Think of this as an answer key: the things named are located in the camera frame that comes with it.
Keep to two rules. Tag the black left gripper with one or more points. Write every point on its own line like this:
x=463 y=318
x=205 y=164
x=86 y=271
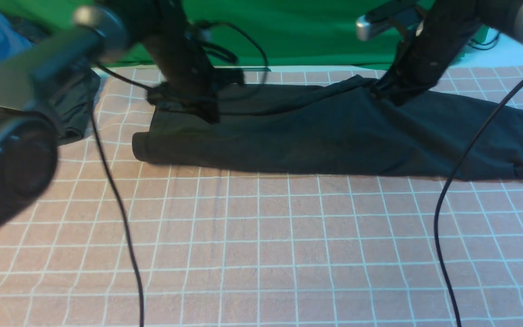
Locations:
x=161 y=26

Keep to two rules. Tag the dark gray long-sleeved shirt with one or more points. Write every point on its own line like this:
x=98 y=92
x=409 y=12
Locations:
x=308 y=129

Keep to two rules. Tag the pink white-grid tablecloth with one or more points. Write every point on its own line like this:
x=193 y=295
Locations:
x=229 y=249

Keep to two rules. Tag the green backdrop cloth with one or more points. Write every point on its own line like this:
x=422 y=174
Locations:
x=291 y=32

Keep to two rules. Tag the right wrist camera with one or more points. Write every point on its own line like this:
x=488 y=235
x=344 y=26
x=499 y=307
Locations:
x=400 y=15

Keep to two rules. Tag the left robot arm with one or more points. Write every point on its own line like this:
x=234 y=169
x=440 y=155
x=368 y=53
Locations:
x=30 y=128

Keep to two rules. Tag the dark gray crumpled garment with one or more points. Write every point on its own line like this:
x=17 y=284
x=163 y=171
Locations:
x=72 y=106

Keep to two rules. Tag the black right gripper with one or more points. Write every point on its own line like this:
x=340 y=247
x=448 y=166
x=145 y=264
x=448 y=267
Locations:
x=425 y=54

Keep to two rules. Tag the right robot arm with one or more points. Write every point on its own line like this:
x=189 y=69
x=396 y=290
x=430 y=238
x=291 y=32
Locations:
x=504 y=16

